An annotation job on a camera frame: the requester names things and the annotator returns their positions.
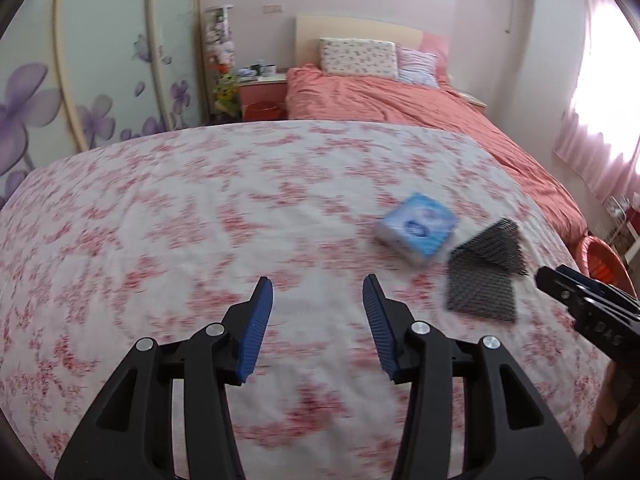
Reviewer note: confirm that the white wall conduit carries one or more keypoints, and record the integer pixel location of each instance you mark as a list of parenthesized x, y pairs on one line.
[(517, 5)]

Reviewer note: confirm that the person's right hand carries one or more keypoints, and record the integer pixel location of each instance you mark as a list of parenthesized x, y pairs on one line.
[(607, 410)]

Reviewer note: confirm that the blue tissue pack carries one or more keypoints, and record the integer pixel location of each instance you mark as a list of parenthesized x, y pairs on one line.
[(417, 227)]

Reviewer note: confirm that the bed with pink duvet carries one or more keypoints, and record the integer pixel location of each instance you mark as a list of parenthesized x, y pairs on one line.
[(425, 120)]

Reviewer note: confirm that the flower print wardrobe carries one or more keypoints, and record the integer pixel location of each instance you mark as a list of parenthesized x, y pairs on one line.
[(100, 60)]

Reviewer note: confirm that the hanging stuffed toys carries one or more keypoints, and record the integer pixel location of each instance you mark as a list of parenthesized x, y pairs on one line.
[(222, 60)]

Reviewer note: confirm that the small pink nightstand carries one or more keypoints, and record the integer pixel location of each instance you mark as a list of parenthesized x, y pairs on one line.
[(472, 100)]

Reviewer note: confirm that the pink striped pillow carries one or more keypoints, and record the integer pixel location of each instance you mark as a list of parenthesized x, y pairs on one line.
[(417, 66)]

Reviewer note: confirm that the dark mug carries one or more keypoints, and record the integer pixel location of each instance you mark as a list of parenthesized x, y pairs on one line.
[(256, 70)]

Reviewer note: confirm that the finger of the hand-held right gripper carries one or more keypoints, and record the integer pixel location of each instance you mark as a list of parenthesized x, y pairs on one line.
[(600, 287), (562, 290)]

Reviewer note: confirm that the white mug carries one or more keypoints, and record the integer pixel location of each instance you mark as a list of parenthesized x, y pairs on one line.
[(269, 69)]

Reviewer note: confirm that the black mesh sheet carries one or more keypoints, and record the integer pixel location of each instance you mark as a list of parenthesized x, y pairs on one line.
[(485, 275)]

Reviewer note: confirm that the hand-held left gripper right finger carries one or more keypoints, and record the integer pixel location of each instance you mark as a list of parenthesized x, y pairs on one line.
[(380, 332)]

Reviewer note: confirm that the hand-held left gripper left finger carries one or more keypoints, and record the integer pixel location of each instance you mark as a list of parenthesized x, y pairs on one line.
[(255, 332)]

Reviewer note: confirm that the floral white pillow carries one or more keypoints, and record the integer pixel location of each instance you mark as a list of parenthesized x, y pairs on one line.
[(357, 57)]

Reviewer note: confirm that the pink curtain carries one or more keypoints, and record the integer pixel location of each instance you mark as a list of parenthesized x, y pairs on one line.
[(600, 125)]

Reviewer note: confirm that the red floral white cloth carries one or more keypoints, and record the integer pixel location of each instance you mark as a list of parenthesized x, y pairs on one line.
[(175, 220)]

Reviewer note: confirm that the red round basket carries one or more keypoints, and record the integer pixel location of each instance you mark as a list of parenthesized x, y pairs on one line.
[(602, 260)]

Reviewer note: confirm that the pink nightstand with mugs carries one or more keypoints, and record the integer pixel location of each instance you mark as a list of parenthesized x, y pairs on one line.
[(260, 91)]

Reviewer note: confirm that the white wall socket plate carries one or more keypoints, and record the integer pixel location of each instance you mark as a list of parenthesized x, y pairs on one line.
[(273, 8)]

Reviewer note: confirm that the cream and pink headboard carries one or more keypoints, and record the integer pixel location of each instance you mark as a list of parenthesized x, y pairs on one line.
[(350, 27)]

